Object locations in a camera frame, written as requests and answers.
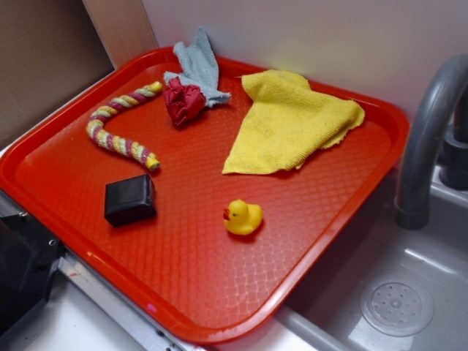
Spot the red plastic tray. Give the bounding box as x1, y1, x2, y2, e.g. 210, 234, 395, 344
1, 48, 410, 345

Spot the grey plastic sink basin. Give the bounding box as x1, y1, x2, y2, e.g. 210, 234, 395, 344
273, 164, 468, 351

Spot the twisted multicolour rope toy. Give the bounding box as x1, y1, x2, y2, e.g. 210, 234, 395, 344
86, 81, 163, 171

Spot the yellow towel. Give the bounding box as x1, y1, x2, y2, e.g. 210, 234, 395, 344
222, 69, 365, 175

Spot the grey sink faucet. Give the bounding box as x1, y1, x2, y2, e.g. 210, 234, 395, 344
394, 53, 467, 230

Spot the light blue cloth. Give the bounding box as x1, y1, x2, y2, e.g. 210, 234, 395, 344
164, 26, 231, 107

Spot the yellow rubber duck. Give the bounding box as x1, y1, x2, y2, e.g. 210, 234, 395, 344
223, 199, 263, 235

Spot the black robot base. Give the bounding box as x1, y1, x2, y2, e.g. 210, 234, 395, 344
1, 212, 64, 339

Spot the brown cardboard panel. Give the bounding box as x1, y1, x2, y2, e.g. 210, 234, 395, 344
1, 1, 158, 147

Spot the black rectangular block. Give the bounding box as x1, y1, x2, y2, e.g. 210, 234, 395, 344
104, 174, 156, 227

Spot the crumpled red cloth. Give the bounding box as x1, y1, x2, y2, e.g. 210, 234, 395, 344
163, 77, 205, 126

